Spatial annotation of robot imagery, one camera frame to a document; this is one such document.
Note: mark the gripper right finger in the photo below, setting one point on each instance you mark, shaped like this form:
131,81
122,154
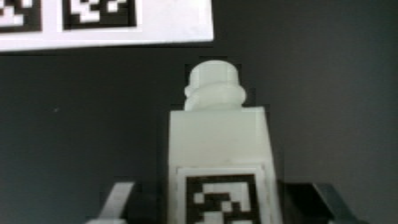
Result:
314,205

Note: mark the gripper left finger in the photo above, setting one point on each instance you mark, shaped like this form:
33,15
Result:
111,213

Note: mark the white table leg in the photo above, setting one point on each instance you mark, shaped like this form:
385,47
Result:
223,182

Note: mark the white marker sheet with tags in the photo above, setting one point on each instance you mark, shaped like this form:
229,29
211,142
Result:
55,24

